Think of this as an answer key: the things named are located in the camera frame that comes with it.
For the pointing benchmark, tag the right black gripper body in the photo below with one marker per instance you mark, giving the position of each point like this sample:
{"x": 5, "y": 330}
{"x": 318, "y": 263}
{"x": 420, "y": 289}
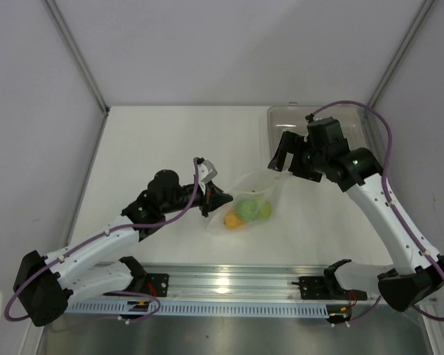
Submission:
{"x": 308, "y": 164}

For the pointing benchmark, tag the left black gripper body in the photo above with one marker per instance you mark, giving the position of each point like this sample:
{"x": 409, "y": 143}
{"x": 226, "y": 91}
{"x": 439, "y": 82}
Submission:
{"x": 180, "y": 203}

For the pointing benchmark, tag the orange fruit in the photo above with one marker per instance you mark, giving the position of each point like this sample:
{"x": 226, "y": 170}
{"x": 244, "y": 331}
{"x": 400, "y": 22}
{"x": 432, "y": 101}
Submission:
{"x": 232, "y": 221}

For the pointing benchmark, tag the round green lime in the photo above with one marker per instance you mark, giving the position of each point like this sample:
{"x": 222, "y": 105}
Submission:
{"x": 245, "y": 209}

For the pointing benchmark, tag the clear zip top bag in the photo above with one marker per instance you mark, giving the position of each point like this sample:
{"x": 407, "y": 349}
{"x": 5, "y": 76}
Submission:
{"x": 266, "y": 183}

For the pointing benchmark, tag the green pear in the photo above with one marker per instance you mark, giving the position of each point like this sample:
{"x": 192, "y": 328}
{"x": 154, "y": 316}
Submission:
{"x": 263, "y": 209}

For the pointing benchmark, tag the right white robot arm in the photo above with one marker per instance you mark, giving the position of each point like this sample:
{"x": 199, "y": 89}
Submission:
{"x": 417, "y": 270}

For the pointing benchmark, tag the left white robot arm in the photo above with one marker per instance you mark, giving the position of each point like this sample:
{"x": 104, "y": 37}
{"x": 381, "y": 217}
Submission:
{"x": 135, "y": 223}

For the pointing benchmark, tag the clear plastic food container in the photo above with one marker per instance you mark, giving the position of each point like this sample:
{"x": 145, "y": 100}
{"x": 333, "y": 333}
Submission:
{"x": 358, "y": 164}

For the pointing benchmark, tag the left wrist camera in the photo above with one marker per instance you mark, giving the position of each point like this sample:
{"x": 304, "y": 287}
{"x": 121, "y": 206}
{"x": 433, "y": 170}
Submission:
{"x": 206, "y": 172}

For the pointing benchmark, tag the aluminium mounting rail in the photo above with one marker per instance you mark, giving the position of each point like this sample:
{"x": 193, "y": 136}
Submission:
{"x": 244, "y": 281}

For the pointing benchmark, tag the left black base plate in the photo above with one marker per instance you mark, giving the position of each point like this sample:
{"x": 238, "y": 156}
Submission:
{"x": 154, "y": 284}

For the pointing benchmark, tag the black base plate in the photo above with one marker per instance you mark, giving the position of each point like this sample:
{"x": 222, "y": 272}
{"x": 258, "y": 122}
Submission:
{"x": 319, "y": 288}
{"x": 154, "y": 284}

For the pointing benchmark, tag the slotted white cable duct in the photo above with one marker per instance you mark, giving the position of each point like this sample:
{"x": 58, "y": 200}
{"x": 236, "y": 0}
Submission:
{"x": 202, "y": 309}

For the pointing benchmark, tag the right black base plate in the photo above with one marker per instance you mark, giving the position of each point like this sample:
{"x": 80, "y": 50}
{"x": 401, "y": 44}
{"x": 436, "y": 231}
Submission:
{"x": 319, "y": 288}

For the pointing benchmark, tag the right aluminium frame post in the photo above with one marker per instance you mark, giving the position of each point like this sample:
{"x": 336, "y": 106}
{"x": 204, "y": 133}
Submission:
{"x": 418, "y": 22}

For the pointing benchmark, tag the aluminium frame post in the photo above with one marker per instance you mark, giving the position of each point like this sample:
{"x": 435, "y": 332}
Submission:
{"x": 69, "y": 41}
{"x": 418, "y": 22}

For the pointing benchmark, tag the left aluminium frame post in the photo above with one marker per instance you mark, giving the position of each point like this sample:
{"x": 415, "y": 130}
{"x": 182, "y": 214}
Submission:
{"x": 69, "y": 41}

